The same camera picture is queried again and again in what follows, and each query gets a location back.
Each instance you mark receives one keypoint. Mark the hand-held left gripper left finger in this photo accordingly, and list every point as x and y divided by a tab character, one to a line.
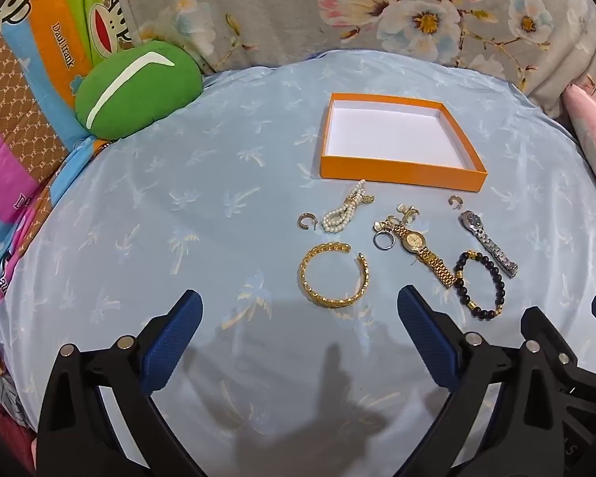
171	338

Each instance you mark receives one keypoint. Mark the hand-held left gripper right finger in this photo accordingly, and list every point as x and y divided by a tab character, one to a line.
427	338

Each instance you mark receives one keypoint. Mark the gold wristwatch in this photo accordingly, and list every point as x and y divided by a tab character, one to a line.
413	242

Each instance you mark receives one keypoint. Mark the gold bangle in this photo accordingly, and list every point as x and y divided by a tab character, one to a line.
333	303

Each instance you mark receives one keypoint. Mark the silver wristwatch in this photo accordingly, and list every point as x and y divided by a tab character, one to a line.
489	246

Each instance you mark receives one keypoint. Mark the gold hoop earring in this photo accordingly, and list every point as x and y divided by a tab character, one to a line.
300	222
452	202

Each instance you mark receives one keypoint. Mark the orange shallow cardboard box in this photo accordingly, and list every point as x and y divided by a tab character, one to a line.
392	134

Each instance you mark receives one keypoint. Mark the small gold earring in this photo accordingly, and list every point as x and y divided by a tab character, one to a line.
408	211
392	221

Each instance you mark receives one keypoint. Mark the light blue palm print sheet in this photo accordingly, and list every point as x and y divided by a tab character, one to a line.
179	208

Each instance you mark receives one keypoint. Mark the pink pillow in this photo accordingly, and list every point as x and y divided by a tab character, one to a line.
593	129

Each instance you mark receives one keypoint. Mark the green cushion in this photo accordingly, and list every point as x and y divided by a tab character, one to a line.
139	94

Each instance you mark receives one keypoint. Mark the colourful cartoon printed bedsheet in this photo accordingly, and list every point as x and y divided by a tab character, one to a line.
54	20

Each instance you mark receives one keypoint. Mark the grey floral blanket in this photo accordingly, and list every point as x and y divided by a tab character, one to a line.
278	10

